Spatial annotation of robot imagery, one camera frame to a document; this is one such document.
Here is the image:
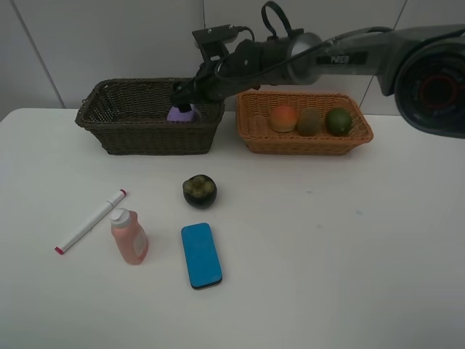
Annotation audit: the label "dark purple mangosteen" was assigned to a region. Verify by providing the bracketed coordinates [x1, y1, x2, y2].
[182, 174, 217, 209]

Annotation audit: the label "pink bottle white cap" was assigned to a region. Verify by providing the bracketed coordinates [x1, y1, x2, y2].
[110, 208, 149, 265]

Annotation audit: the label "dark brown wicker basket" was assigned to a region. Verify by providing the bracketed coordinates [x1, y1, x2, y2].
[75, 78, 225, 156]

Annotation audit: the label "brown kiwi fruit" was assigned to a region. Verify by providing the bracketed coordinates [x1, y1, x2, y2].
[296, 108, 322, 137]

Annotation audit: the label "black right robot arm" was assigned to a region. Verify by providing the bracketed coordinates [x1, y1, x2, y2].
[170, 1, 464, 138]

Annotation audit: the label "white marker red caps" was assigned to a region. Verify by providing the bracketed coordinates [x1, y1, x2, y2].
[54, 189, 127, 255]

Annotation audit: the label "orange peach fruit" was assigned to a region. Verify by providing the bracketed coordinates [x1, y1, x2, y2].
[269, 105, 299, 133]

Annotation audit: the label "green avocado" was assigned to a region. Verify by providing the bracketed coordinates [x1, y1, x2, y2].
[325, 108, 352, 137]

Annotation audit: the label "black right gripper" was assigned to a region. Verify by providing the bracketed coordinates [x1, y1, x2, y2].
[170, 39, 291, 113]

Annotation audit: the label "purple air freshener can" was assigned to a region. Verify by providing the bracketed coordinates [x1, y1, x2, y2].
[166, 104, 201, 122]

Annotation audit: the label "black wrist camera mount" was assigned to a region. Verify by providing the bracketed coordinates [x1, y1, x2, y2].
[192, 25, 255, 63]

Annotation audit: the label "orange wicker basket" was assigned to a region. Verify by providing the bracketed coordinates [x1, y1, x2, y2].
[236, 91, 373, 156]

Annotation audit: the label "blue whiteboard eraser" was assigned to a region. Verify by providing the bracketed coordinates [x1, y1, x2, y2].
[181, 222, 222, 289]

